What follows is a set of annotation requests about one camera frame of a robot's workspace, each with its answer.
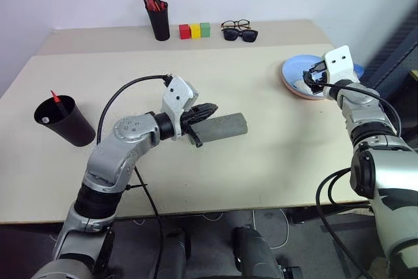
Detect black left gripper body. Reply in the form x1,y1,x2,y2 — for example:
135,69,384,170
178,105,205,148

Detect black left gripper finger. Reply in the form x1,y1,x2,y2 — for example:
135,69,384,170
195,103,219,114
192,110,217,124

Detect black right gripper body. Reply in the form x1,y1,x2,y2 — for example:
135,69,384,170
309,65,329,88

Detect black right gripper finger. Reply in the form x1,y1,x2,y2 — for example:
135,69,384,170
303,74,325,94
306,60,327,74

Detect blue plate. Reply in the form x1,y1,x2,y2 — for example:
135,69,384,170
281,54,364,95

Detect grey felt glasses case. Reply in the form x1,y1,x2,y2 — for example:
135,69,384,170
187,112,248,144

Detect black marker with red tip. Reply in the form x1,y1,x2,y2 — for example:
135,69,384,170
50,90,65,110

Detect pink plate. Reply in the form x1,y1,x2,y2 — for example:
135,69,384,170
280,73,327,101

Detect black sunglasses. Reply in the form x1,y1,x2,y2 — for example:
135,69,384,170
222,29,259,43

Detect dark blue partition panel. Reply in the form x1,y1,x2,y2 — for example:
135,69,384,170
361,7,418,136

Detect brown thin-framed glasses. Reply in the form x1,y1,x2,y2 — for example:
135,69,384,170
220,19,251,31

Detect black cylindrical pen holder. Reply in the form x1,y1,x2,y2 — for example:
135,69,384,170
145,6,171,42

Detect black tapered cup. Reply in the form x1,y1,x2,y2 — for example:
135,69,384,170
33,95,97,148

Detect black table base bar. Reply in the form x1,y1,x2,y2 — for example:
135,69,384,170
287,203,373,225

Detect dark rounded shape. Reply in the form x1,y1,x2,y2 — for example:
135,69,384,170
159,228,192,279
231,226,285,279

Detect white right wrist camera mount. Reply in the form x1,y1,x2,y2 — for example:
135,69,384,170
323,44,360,88

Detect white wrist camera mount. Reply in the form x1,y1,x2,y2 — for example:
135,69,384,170
323,44,360,88
161,75,199,141

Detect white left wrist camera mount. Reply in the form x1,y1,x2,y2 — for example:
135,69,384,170
161,75,199,141

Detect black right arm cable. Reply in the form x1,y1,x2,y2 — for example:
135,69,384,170
315,81,402,279

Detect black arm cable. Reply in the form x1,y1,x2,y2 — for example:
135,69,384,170
96,74,174,279
315,81,402,279

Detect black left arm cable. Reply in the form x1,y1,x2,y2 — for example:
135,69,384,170
96,74,174,279

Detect white floor cable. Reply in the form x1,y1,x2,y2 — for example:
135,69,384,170
251,208,290,249

